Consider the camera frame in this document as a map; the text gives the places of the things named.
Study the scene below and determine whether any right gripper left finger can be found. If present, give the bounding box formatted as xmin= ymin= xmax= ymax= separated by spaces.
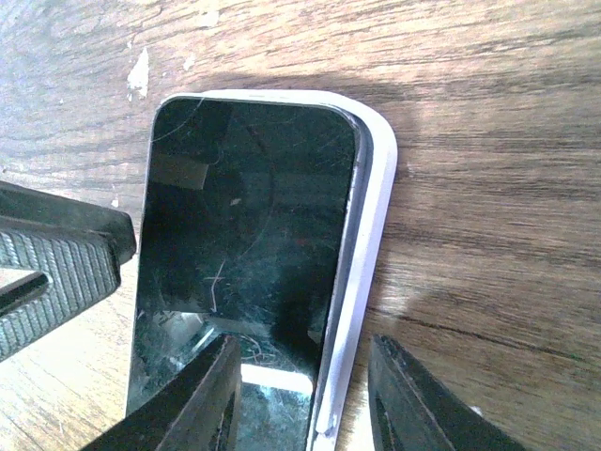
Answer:
xmin=85 ymin=334 xmax=241 ymax=450

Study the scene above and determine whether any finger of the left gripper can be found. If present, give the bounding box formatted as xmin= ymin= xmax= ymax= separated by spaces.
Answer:
xmin=1 ymin=181 xmax=137 ymax=264
xmin=1 ymin=223 xmax=121 ymax=360

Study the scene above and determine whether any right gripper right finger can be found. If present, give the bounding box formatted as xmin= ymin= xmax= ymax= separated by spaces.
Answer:
xmin=368 ymin=334 xmax=525 ymax=450

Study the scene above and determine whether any lavender phone case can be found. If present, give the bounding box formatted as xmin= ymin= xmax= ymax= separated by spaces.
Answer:
xmin=162 ymin=89 xmax=398 ymax=450

